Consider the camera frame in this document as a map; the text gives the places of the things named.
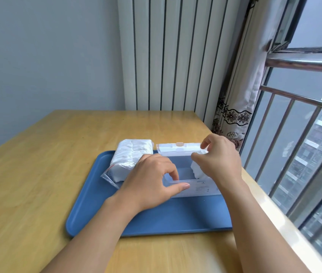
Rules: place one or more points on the white column radiator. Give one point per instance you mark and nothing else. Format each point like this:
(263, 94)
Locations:
(178, 53)

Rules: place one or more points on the beige stone window sill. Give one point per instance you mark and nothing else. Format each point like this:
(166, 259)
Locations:
(286, 221)

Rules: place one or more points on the dark window frame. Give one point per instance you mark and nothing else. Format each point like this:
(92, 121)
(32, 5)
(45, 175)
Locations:
(288, 25)

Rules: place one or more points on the clear plastic box with lid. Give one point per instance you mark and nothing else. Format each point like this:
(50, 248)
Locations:
(183, 152)

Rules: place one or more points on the person's left thumb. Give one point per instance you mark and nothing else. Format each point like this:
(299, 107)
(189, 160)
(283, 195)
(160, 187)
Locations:
(178, 189)

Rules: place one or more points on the person's right forearm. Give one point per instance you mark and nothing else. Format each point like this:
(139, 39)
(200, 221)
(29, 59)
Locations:
(257, 230)

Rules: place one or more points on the steel window railing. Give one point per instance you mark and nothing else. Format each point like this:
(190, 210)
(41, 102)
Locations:
(300, 63)

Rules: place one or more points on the high-rise building outside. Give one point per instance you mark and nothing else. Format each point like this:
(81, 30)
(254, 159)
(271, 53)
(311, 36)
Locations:
(320, 156)

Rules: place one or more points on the stack of white cotton pads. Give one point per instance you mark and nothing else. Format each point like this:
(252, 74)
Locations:
(197, 171)

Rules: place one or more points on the person's right hand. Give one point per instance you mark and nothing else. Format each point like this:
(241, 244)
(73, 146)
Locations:
(223, 162)

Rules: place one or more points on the person's left forearm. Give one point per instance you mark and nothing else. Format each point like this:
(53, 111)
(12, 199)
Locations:
(92, 238)

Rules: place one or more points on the person's left hand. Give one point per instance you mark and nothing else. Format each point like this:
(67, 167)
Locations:
(143, 184)

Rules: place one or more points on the white curtain with floral hem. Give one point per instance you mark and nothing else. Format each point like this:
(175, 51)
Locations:
(243, 90)

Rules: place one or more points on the blue plastic tray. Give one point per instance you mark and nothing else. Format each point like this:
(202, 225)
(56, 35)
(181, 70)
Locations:
(178, 218)

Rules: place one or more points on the person's right thumb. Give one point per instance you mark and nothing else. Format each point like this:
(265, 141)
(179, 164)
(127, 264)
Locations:
(199, 159)

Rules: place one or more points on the clear bag of cotton pads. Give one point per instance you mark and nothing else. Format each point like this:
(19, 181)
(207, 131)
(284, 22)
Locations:
(129, 156)

